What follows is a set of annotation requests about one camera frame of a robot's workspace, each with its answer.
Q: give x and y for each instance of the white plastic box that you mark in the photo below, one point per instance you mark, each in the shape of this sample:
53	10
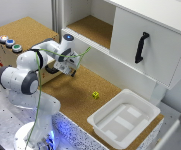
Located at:
123	120

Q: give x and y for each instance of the red button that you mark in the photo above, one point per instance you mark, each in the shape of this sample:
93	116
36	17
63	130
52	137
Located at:
3	39

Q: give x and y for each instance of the white cabinet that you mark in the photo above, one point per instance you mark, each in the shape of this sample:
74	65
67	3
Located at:
96	63

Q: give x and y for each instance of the green button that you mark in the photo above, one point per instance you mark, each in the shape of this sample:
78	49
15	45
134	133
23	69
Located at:
17	48

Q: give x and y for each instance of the wooden drawer box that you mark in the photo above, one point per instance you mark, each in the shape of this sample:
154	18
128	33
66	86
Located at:
26	30

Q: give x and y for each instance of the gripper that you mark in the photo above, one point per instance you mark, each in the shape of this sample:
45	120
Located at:
66	64

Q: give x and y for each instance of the yellow block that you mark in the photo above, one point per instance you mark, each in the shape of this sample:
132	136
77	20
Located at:
95	95

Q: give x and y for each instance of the wooden drawer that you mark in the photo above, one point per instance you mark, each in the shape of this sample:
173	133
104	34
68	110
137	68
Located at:
55	77

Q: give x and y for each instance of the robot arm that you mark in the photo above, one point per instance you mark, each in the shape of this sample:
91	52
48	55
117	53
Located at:
18	80

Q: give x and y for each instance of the white sliding door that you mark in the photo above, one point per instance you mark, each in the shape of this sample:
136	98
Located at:
163	50

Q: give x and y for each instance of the blue button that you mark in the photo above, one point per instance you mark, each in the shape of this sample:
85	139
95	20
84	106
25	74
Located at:
10	42

